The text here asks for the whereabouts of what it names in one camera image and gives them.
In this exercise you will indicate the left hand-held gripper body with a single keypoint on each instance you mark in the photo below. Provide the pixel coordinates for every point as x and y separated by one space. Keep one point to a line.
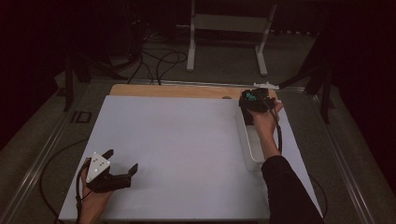
106 183

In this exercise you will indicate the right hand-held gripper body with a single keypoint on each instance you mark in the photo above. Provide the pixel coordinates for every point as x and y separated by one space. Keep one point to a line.
258 104

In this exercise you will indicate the white long plastic bin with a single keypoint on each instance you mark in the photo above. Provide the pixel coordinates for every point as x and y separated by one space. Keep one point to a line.
253 149

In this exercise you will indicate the person's right hand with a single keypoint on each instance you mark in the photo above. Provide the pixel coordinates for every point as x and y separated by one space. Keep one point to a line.
266 124

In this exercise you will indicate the person's left hand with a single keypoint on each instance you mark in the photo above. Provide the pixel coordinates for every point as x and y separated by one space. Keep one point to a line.
93 205

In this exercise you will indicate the dark round table grommet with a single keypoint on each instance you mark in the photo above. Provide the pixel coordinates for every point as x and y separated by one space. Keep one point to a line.
226 97

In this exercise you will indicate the white table board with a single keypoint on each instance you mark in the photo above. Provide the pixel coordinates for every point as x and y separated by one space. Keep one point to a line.
193 174

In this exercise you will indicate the black tripod stand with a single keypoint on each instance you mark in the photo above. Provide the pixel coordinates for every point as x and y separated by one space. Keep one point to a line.
67 90
326 99

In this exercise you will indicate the wooden table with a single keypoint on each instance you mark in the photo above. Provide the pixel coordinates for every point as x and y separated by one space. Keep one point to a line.
174 91

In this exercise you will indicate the white metal stand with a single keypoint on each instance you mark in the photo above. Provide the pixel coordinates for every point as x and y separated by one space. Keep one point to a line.
230 23

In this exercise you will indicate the metal floor rail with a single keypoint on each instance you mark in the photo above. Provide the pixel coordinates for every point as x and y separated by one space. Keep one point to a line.
37 161
345 168

